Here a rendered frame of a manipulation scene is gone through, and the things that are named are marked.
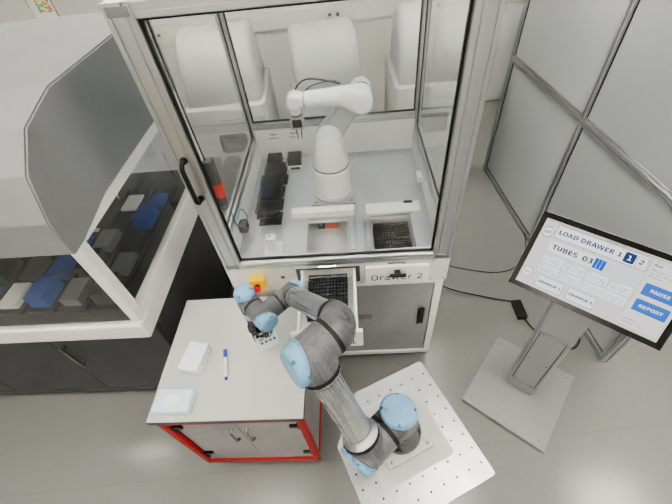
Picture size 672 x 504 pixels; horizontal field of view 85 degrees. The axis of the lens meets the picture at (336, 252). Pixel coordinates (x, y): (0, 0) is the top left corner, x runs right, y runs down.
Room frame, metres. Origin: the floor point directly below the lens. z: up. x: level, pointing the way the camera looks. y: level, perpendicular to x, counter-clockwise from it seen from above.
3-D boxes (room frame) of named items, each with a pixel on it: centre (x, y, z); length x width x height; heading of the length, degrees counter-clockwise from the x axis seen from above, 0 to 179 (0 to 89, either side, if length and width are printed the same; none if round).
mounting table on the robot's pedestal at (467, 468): (0.38, -0.15, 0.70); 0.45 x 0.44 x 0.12; 19
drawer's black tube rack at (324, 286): (0.95, 0.06, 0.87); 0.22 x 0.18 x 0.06; 175
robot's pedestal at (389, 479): (0.40, -0.15, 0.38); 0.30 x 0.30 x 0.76; 19
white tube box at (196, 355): (0.78, 0.66, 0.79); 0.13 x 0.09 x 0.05; 165
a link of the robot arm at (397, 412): (0.40, -0.13, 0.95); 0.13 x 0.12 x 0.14; 127
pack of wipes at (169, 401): (0.61, 0.71, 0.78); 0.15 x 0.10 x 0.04; 83
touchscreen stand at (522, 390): (0.76, -0.95, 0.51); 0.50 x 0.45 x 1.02; 136
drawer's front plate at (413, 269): (1.04, -0.26, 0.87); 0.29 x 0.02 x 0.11; 85
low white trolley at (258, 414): (0.81, 0.48, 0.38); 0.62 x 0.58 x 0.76; 85
